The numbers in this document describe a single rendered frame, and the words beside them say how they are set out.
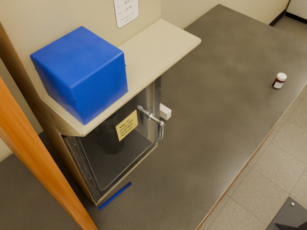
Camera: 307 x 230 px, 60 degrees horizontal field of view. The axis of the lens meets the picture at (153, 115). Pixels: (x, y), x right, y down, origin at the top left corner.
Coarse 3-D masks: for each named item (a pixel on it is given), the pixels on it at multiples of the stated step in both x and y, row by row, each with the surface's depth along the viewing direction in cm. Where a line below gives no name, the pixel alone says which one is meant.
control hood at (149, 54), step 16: (144, 32) 57; (160, 32) 57; (176, 32) 57; (128, 48) 54; (144, 48) 54; (160, 48) 54; (176, 48) 54; (192, 48) 55; (128, 64) 51; (144, 64) 51; (160, 64) 51; (128, 80) 48; (144, 80) 48; (48, 96) 46; (128, 96) 46; (48, 112) 48; (64, 112) 44; (112, 112) 45; (64, 128) 47; (80, 128) 42
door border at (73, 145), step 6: (72, 138) 58; (72, 144) 59; (78, 144) 61; (72, 150) 60; (78, 150) 62; (78, 156) 63; (84, 162) 67; (78, 168) 66; (84, 168) 69; (84, 174) 70; (90, 174) 73; (90, 180) 75; (90, 186) 77; (96, 186) 80; (90, 192) 79; (96, 192) 82; (96, 198) 85
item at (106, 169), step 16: (160, 80) 74; (144, 96) 72; (128, 112) 70; (144, 112) 77; (96, 128) 63; (112, 128) 68; (144, 128) 84; (80, 144) 61; (96, 144) 67; (112, 144) 73; (128, 144) 81; (144, 144) 91; (96, 160) 71; (112, 160) 79; (128, 160) 88; (96, 176) 77; (112, 176) 85
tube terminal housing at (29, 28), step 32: (0, 0) 33; (32, 0) 36; (64, 0) 39; (96, 0) 44; (160, 0) 57; (0, 32) 37; (32, 32) 38; (64, 32) 43; (96, 32) 48; (128, 32) 55; (32, 64) 41; (32, 96) 50; (64, 160) 75
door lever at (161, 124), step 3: (150, 114) 81; (153, 114) 82; (150, 117) 81; (153, 117) 81; (153, 120) 81; (156, 120) 80; (159, 120) 80; (159, 123) 80; (162, 123) 80; (159, 126) 80; (162, 126) 80; (159, 129) 81; (162, 129) 82; (159, 132) 83; (162, 132) 83; (159, 135) 84; (162, 135) 84; (159, 138) 85; (162, 138) 86
